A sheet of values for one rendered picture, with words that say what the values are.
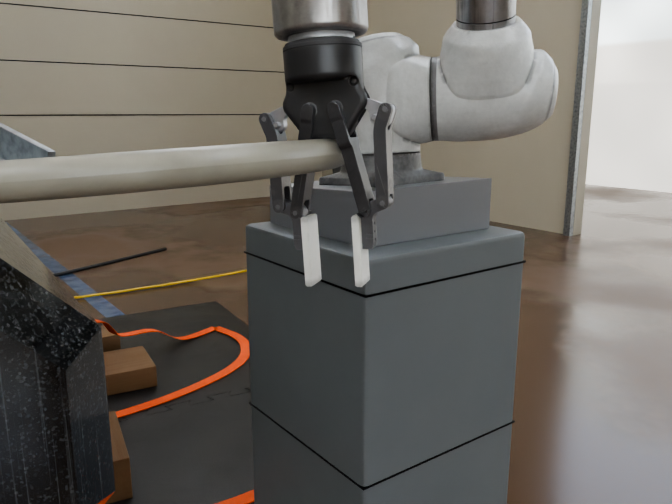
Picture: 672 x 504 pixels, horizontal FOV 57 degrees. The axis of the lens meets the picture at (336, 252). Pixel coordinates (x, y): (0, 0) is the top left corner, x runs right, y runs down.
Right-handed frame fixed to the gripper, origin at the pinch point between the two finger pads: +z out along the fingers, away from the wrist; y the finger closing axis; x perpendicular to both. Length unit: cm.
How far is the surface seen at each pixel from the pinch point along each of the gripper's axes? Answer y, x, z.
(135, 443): 101, -93, 77
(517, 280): -15, -64, 18
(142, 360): 126, -134, 66
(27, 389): 65, -21, 28
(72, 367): 61, -28, 26
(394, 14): 128, -631, -141
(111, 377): 129, -119, 68
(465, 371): -6, -54, 33
